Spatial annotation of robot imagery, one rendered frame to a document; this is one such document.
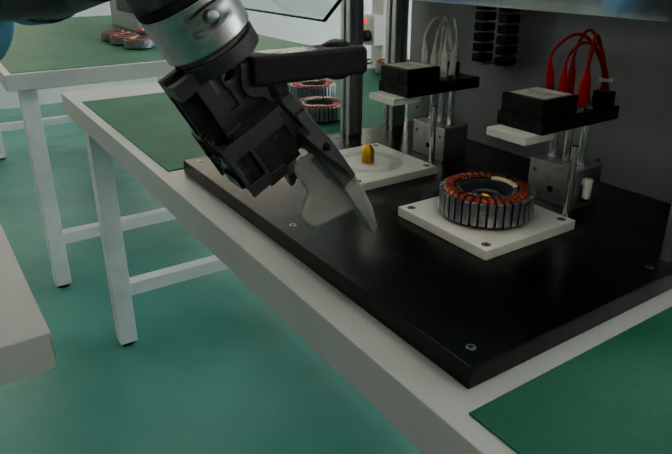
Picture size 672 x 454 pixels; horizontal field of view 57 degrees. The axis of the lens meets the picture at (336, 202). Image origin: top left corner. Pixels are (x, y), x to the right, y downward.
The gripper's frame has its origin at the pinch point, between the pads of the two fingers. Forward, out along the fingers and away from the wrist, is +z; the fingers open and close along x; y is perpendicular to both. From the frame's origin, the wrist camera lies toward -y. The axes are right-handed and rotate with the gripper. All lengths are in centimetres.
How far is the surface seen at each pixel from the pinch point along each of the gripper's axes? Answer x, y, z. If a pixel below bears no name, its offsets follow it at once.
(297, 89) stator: -79, -32, 26
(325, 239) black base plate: -6.6, 1.3, 7.9
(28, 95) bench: -161, 15, 11
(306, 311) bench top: 0.9, 9.1, 7.2
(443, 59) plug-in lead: -22.2, -33.7, 10.0
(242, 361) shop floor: -89, 20, 86
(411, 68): -21.9, -27.7, 7.3
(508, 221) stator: 5.2, -14.7, 14.3
